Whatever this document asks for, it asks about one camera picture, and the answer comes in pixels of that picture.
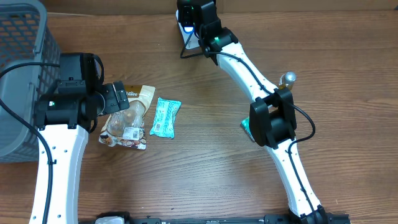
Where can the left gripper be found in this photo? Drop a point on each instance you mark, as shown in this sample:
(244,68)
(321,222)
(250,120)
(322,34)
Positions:
(113,104)

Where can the brown Pantree snack pouch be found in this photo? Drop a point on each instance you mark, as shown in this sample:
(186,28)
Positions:
(126,128)

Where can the small teal white packet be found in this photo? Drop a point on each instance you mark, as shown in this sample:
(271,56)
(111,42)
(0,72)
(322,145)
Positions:
(245,126)

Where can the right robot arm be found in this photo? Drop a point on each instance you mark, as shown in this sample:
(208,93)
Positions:
(272,120)

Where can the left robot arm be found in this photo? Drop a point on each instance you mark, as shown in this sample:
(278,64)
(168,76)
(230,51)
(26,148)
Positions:
(64,117)

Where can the white barcode scanner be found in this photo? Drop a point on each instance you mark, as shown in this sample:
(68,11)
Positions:
(188,35)

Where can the grey plastic mesh basket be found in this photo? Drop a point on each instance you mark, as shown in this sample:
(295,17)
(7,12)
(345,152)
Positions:
(25,40)

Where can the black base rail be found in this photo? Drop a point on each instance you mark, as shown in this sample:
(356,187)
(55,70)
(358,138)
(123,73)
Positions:
(211,220)

